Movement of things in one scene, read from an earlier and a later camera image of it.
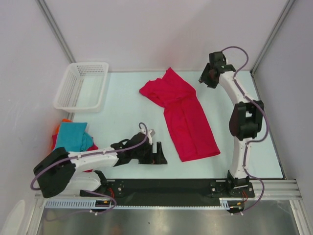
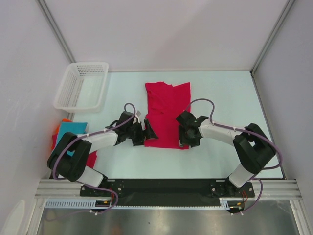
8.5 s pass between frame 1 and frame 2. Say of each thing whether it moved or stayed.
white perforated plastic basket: stayed
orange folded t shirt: stayed
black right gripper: moved
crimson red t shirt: moved
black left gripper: moved
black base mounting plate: stayed
